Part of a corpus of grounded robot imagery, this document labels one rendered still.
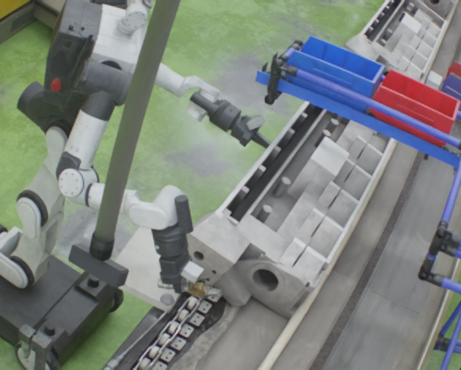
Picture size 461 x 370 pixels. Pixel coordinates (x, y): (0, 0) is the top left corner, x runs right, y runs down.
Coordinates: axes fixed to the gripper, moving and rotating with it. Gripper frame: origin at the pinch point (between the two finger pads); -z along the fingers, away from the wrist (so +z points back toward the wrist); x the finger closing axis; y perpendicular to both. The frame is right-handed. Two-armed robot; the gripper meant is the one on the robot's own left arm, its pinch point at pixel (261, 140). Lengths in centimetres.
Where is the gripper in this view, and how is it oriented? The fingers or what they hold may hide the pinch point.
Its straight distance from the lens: 288.2
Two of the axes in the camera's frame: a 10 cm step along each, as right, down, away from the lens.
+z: -8.2, -5.7, 0.7
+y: 4.1, -6.7, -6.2
